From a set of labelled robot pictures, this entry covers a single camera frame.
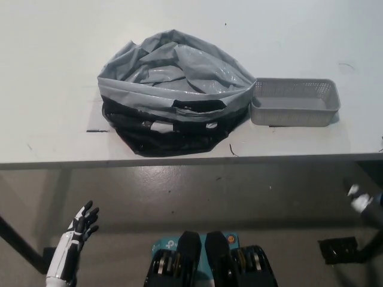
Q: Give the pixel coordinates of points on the clear tape patch on table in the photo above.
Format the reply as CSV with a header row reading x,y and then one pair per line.
x,y
94,121

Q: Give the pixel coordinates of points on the grey perforated rectangular basket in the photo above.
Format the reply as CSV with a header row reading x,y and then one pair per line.
x,y
293,115

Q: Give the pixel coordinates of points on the black table leg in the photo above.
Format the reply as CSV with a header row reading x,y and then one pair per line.
x,y
21,239

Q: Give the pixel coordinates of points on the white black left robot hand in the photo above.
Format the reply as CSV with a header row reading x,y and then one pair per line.
x,y
70,248

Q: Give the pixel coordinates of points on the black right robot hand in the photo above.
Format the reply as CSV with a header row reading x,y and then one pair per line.
x,y
363,201

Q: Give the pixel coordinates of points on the grey and black plastic bag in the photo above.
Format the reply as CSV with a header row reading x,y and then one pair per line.
x,y
167,89

